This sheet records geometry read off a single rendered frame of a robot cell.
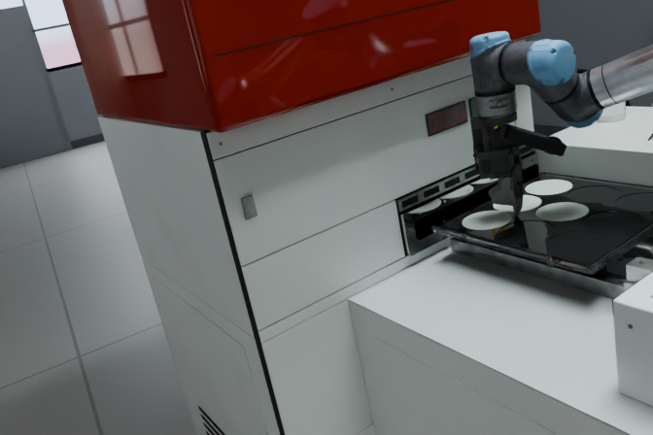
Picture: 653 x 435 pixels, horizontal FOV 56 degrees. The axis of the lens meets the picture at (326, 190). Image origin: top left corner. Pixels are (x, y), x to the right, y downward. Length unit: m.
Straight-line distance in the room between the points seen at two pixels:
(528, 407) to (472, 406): 0.12
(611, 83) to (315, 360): 0.74
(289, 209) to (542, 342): 0.48
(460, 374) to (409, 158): 0.46
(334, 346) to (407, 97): 0.52
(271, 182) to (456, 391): 0.47
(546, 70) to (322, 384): 0.72
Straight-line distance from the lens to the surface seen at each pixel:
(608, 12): 4.62
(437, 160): 1.33
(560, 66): 1.11
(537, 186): 1.45
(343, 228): 1.19
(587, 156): 1.49
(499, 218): 1.29
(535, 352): 1.01
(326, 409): 1.30
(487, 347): 1.03
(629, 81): 1.17
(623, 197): 1.36
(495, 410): 1.03
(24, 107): 10.09
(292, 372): 1.22
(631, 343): 0.88
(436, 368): 1.10
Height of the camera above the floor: 1.38
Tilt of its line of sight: 17 degrees down
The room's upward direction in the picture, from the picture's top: 12 degrees counter-clockwise
